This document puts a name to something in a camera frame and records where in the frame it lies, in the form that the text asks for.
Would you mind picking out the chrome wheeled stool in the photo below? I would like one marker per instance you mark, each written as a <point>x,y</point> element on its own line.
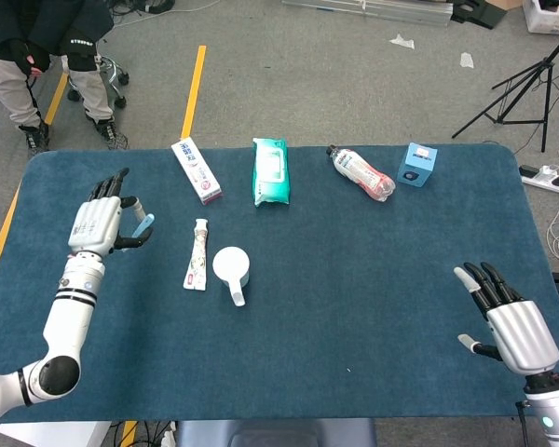
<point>114,74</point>

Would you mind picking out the blue table mat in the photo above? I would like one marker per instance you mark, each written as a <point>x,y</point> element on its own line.
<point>335,279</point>

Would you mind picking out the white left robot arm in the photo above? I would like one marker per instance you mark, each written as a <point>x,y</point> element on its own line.
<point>70,316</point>

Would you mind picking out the aluminium profile rail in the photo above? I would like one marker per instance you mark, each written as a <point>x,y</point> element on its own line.
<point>400,11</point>

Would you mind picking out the white pink toothpaste box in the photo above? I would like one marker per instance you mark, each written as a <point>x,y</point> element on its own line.
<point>198,172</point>

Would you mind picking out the white paper scrap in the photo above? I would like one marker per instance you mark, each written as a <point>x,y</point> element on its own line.
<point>403,42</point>
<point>467,60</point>

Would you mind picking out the black tripod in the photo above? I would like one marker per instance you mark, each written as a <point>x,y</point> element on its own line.
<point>547,70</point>

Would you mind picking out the plastic bottle with pink drink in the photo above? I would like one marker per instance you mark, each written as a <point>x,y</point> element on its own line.
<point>361,172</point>

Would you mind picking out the white power strip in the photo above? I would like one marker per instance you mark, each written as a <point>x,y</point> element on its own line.
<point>540,179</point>

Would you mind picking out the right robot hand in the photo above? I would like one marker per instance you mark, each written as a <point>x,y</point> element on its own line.
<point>524,335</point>

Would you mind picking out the green wet wipes pack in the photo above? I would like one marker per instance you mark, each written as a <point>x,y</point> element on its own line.
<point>271,172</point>

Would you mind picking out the black metal bracket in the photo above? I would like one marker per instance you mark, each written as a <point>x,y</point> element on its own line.
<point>480,14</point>

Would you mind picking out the white plastic crate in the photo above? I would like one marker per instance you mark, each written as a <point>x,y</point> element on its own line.
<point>540,21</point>

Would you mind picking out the person in black jacket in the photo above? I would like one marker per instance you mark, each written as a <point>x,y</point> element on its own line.
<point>42,23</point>

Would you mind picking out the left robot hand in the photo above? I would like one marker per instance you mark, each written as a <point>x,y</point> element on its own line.
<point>95,223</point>

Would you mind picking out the light blue toothbrush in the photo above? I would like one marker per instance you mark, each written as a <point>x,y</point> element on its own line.
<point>145,223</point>

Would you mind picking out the light blue speaker box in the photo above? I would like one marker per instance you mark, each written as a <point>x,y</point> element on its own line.
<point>417,167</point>

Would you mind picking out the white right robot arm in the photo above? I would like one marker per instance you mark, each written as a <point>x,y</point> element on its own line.
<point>554,414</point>

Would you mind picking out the white floral toothpaste tube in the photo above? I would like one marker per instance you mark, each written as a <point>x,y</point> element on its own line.
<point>198,256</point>

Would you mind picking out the open cardboard box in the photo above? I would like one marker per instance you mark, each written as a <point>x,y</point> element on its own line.
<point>503,4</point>

